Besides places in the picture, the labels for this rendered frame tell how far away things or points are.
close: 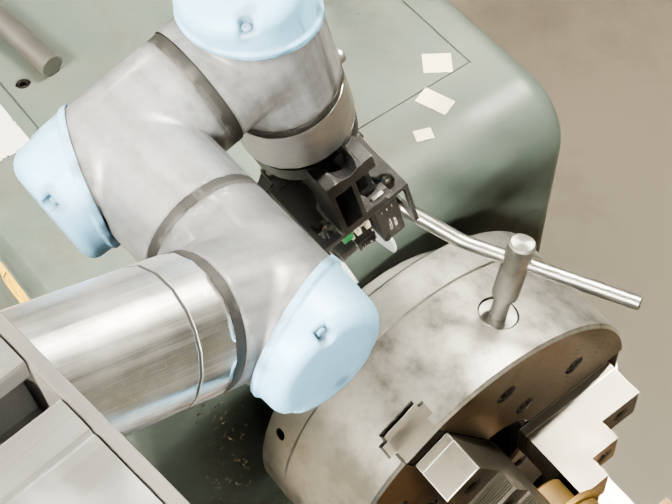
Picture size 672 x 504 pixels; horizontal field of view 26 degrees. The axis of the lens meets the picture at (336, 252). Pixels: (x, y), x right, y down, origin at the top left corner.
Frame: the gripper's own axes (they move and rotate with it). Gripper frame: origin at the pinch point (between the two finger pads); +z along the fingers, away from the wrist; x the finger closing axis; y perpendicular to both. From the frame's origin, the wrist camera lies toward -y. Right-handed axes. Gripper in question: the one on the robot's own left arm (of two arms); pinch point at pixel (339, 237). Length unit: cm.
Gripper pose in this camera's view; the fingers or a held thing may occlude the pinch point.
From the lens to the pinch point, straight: 109.2
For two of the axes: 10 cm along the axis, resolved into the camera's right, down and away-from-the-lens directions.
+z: 1.9, 4.2, 8.8
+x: 7.7, -6.3, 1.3
